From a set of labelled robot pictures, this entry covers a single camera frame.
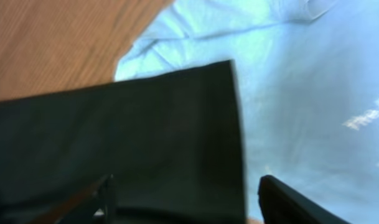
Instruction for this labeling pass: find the light blue t-shirt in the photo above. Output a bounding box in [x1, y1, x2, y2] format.
[115, 0, 379, 223]

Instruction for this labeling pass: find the black t-shirt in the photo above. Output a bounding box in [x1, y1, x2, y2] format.
[0, 61, 246, 223]

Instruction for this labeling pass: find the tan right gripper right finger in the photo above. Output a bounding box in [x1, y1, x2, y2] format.
[258, 175, 348, 224]

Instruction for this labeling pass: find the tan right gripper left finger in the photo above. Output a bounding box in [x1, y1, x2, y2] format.
[29, 175, 116, 224]

